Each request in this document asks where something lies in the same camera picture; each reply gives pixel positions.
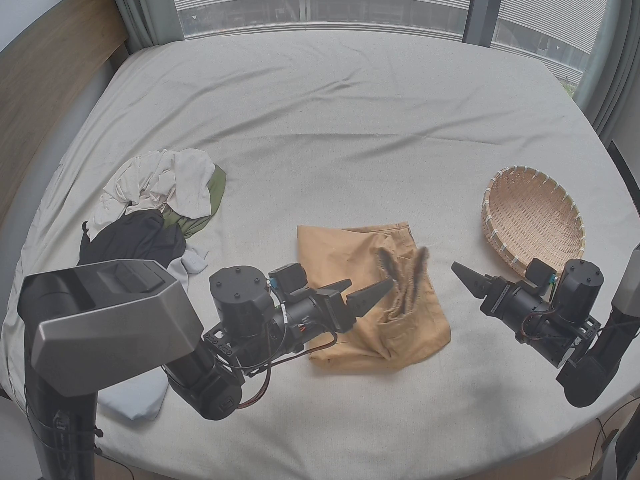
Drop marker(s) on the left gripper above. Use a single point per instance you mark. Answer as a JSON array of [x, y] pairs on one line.
[[310, 318]]

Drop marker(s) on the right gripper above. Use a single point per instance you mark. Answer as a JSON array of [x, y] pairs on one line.
[[515, 303]]

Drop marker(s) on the tan shorts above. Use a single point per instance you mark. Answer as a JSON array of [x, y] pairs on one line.
[[345, 258]]

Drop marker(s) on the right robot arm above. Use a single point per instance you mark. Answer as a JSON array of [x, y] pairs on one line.
[[595, 363]]

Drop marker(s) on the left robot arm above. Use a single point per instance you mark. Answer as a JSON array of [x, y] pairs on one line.
[[115, 328]]

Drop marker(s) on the round woven basket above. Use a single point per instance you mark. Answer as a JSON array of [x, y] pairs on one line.
[[535, 223]]

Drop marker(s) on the green garment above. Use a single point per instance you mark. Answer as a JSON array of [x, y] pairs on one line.
[[217, 188]]

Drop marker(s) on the bed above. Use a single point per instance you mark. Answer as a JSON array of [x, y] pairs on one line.
[[350, 118]]

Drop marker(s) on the white garment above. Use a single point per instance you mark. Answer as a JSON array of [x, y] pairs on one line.
[[185, 183]]

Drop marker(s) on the black garment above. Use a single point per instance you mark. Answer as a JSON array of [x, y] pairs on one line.
[[130, 240]]

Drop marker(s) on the pale blue garment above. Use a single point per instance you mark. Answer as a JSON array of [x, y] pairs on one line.
[[135, 403]]

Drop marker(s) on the grey-green curtain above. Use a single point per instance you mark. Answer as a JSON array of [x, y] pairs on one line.
[[612, 68], [145, 8]]

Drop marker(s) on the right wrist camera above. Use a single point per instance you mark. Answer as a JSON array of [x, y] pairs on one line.
[[540, 272]]

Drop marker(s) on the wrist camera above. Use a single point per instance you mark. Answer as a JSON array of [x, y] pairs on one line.
[[289, 280], [540, 272]]

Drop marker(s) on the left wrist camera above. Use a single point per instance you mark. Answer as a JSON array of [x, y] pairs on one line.
[[289, 280]]

